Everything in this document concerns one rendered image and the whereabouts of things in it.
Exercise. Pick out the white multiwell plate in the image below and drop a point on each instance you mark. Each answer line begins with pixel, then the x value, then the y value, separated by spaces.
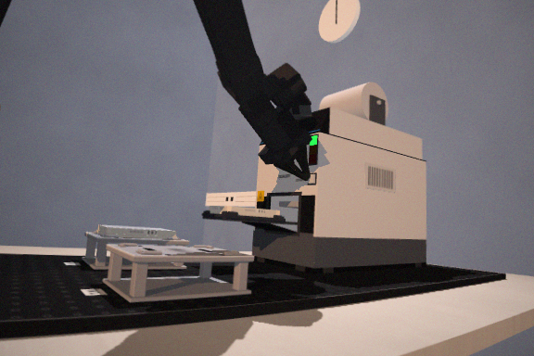
pixel 136 232

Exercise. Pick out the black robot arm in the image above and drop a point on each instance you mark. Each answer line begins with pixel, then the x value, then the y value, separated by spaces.
pixel 241 72

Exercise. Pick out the white roll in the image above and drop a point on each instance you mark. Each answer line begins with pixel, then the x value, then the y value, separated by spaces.
pixel 355 100

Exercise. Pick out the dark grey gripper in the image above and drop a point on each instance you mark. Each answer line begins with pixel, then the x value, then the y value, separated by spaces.
pixel 281 151

